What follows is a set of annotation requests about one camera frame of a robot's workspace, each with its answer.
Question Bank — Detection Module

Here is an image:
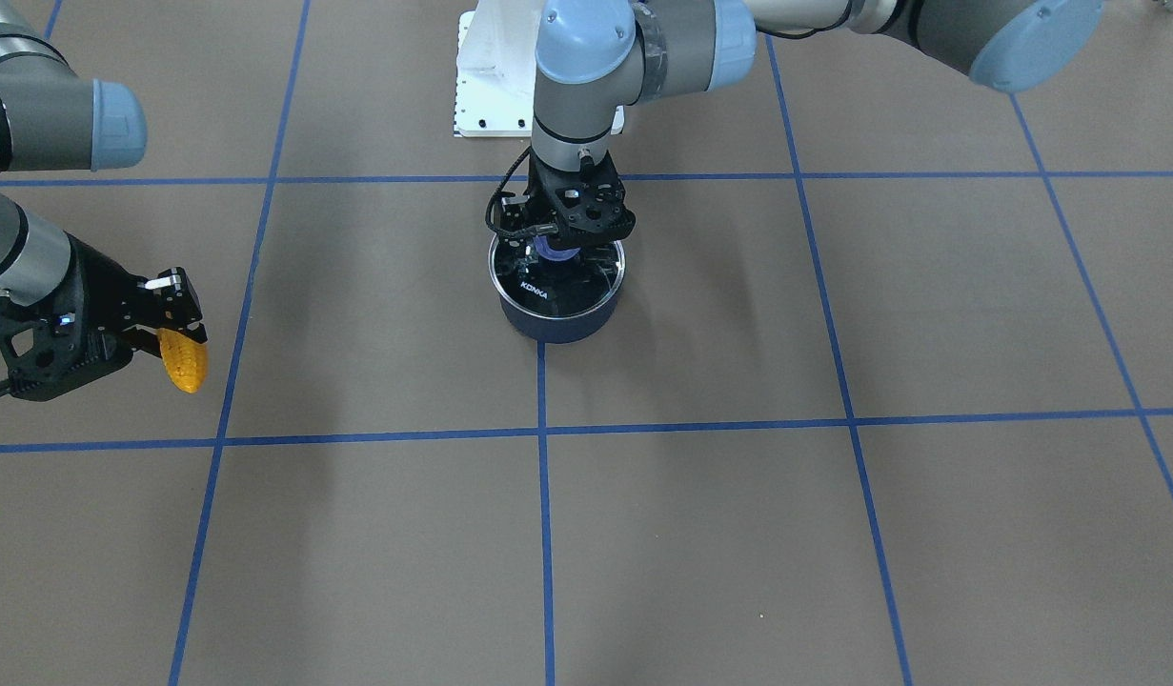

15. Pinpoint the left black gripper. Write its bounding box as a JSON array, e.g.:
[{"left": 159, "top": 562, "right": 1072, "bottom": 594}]
[{"left": 484, "top": 152, "right": 636, "bottom": 251}]

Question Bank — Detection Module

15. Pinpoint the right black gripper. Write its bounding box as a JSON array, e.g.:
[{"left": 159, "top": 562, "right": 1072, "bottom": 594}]
[{"left": 0, "top": 238, "right": 208, "bottom": 401}]

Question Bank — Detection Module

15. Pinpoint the yellow plastic corn cob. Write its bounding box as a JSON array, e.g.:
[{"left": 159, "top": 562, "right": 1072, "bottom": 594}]
[{"left": 156, "top": 330, "right": 209, "bottom": 393}]

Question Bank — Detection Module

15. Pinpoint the glass pot lid blue knob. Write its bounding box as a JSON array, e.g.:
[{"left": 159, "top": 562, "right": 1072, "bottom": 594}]
[{"left": 487, "top": 238, "right": 626, "bottom": 321}]

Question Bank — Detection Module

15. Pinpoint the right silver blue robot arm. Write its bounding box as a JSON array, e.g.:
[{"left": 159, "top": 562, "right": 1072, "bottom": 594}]
[{"left": 0, "top": 1, "right": 209, "bottom": 401}]

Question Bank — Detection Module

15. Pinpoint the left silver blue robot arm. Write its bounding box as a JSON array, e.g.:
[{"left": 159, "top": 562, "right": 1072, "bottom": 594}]
[{"left": 483, "top": 1, "right": 1103, "bottom": 252}]

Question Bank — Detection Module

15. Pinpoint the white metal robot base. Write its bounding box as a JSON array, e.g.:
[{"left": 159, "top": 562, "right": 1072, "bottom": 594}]
[{"left": 453, "top": 11, "right": 626, "bottom": 140}]

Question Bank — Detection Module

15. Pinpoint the dark blue saucepan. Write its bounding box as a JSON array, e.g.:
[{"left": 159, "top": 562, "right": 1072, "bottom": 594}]
[{"left": 489, "top": 237, "right": 626, "bottom": 344}]

